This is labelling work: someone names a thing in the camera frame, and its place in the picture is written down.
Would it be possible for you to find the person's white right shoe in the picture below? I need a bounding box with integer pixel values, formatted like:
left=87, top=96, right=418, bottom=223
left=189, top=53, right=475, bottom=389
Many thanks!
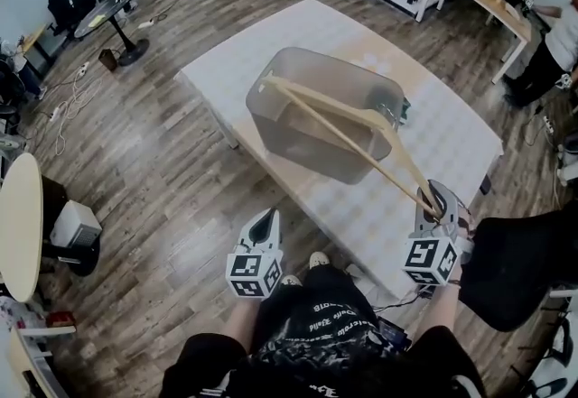
left=308, top=250, right=331, bottom=272

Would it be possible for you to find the white work table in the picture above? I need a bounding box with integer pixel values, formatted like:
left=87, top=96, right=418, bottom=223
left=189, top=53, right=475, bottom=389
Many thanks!
left=173, top=0, right=505, bottom=301

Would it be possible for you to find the round beige pedestal table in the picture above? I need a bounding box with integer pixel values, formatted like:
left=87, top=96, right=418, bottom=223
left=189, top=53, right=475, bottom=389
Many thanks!
left=0, top=152, right=101, bottom=303

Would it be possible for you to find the red box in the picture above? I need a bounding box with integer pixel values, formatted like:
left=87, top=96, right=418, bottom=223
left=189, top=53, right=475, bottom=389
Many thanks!
left=44, top=310, right=77, bottom=329

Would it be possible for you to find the translucent grey plastic bin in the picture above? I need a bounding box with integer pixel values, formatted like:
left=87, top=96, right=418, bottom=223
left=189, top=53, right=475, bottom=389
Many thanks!
left=245, top=46, right=406, bottom=186

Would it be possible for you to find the person's black printed clothing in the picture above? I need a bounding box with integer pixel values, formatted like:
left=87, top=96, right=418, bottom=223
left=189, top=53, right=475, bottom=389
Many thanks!
left=158, top=264, right=488, bottom=398

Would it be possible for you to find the black waist device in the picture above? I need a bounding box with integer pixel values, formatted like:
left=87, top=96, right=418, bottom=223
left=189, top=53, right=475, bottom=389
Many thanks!
left=375, top=316, right=413, bottom=352

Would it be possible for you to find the person's left forearm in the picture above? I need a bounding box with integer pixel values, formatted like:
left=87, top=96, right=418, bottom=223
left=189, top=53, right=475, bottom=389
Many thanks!
left=220, top=294, right=263, bottom=347

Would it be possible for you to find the person's right hand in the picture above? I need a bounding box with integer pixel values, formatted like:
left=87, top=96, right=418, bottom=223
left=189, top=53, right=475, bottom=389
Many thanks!
left=456, top=211, right=475, bottom=248

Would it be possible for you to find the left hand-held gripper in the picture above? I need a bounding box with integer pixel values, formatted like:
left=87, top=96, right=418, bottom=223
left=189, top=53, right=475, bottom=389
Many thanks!
left=224, top=206, right=285, bottom=301

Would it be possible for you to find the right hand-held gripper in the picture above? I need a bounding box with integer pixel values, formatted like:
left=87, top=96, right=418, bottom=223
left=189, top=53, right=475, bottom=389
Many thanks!
left=403, top=178, right=475, bottom=288

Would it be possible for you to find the person's right forearm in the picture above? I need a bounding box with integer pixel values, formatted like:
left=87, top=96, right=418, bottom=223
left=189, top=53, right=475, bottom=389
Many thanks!
left=419, top=272, right=466, bottom=346

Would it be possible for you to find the dark oval pedestal table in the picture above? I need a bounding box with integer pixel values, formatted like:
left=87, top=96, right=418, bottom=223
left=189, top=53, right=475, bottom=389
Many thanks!
left=73, top=0, right=151, bottom=69

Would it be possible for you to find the white desktop computer tower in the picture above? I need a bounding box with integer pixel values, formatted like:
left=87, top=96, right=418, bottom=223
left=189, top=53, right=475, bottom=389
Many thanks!
left=48, top=199, right=104, bottom=249

